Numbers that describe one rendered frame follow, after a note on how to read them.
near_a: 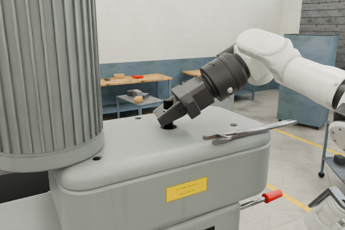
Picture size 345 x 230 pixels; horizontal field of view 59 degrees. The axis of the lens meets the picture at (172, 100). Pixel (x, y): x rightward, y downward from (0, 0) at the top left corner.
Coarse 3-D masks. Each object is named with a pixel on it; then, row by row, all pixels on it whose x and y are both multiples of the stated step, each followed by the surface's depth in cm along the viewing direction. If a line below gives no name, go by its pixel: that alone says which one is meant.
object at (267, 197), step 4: (268, 192) 75; (272, 192) 74; (276, 192) 75; (280, 192) 75; (264, 196) 73; (268, 196) 73; (272, 196) 73; (276, 196) 74; (280, 196) 75; (252, 200) 72; (256, 200) 72; (260, 200) 72; (264, 200) 73; (268, 200) 73; (272, 200) 73; (244, 204) 70; (248, 204) 71; (252, 204) 71; (256, 204) 72; (240, 208) 69; (244, 208) 70
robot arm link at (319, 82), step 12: (300, 60) 58; (288, 72) 58; (300, 72) 56; (312, 72) 55; (324, 72) 53; (336, 72) 52; (288, 84) 59; (300, 84) 57; (312, 84) 54; (324, 84) 53; (336, 84) 51; (312, 96) 55; (324, 96) 53; (336, 96) 51; (336, 108) 53
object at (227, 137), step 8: (288, 120) 70; (248, 128) 64; (256, 128) 64; (264, 128) 64; (272, 128) 66; (208, 136) 60; (216, 136) 61; (224, 136) 60; (232, 136) 60; (240, 136) 61; (216, 144) 57
